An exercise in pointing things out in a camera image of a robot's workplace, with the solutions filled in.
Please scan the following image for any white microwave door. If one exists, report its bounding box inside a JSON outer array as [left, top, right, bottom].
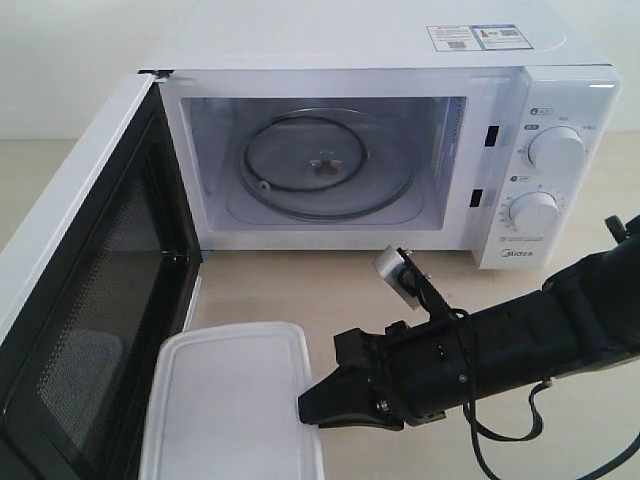
[[1, 71, 202, 479]]

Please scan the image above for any lower white timer knob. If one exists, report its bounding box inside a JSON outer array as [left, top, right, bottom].
[[508, 192, 559, 234]]

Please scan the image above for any warning label sticker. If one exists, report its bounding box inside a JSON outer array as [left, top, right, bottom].
[[427, 24, 533, 52]]

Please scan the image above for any white microwave oven body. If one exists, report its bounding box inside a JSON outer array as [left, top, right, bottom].
[[141, 1, 621, 269]]

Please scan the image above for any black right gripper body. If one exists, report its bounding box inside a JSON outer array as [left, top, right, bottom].
[[334, 309, 468, 426]]

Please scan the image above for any white lidded plastic container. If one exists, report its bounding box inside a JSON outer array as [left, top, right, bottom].
[[138, 321, 324, 479]]

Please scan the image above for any upper white control knob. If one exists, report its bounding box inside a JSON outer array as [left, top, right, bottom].
[[528, 126, 586, 174]]

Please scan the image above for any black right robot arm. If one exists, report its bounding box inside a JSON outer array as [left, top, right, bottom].
[[298, 216, 639, 431]]

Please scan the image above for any glass turntable plate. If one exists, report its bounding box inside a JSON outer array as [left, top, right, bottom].
[[238, 108, 417, 222]]

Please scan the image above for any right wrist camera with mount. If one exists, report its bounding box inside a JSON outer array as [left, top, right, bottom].
[[373, 246, 458, 322]]

